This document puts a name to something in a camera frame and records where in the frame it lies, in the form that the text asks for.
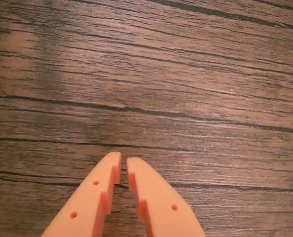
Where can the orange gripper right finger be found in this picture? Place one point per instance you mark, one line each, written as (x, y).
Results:
(158, 202)

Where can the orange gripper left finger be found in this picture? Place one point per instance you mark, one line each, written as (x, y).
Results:
(87, 202)

